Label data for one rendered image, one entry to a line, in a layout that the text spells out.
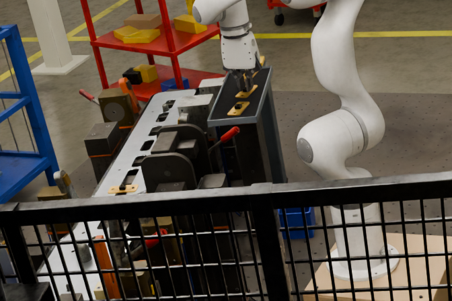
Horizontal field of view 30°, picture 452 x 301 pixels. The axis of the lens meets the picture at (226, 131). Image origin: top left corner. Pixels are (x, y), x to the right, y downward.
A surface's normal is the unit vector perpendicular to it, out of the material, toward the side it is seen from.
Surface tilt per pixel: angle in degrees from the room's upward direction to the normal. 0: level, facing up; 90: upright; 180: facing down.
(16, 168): 0
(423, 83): 0
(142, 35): 0
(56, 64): 90
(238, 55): 92
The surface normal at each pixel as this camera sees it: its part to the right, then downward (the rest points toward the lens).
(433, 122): -0.18, -0.89
